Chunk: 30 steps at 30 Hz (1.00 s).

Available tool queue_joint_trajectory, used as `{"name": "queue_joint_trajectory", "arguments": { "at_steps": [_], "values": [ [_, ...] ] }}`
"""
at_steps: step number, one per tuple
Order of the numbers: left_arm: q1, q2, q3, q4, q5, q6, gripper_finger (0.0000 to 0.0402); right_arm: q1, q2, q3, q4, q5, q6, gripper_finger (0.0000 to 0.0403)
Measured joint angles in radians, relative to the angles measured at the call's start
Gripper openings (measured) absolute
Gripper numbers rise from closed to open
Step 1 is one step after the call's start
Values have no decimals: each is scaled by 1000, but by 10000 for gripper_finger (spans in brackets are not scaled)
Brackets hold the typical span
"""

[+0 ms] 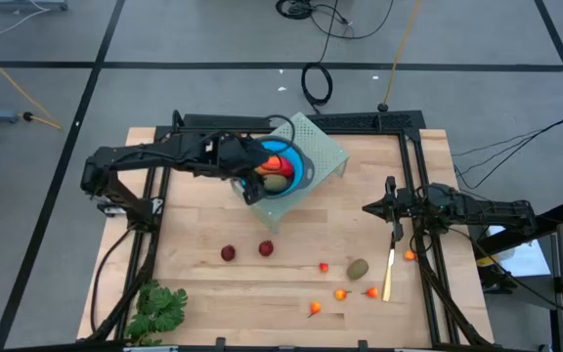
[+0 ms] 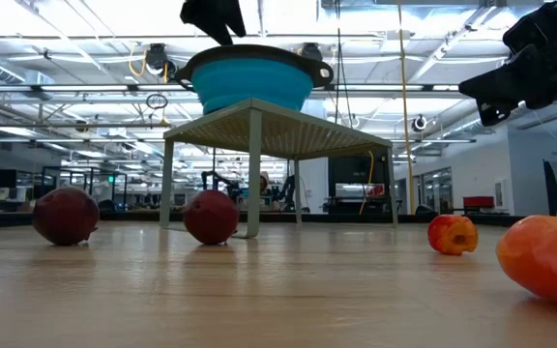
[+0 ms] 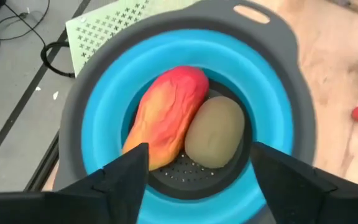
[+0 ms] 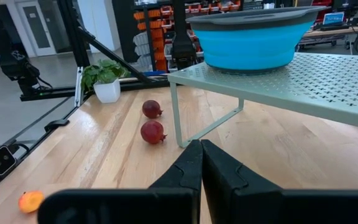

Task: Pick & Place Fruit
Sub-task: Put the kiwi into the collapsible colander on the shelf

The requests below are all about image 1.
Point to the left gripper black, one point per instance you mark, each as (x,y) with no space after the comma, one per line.
(237,156)

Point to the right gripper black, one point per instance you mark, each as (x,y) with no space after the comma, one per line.
(406,207)

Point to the blue bowl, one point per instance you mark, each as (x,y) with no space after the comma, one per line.
(297,161)

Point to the small red pepper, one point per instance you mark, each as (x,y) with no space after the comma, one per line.
(324,267)
(372,292)

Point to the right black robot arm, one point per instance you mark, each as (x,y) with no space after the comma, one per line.
(482,210)

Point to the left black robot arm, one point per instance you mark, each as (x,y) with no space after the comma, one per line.
(140,154)

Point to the small orange pepper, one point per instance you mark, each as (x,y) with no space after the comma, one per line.
(315,307)
(409,254)
(340,294)

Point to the green perforated metal shelf riser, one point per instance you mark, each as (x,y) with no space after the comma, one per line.
(318,142)

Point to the white sheet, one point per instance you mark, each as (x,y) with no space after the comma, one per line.
(521,256)

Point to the green leafy plant sprig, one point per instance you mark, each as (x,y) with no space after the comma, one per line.
(159,308)

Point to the silver metal mounting bracket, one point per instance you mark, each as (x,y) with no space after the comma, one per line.
(110,210)

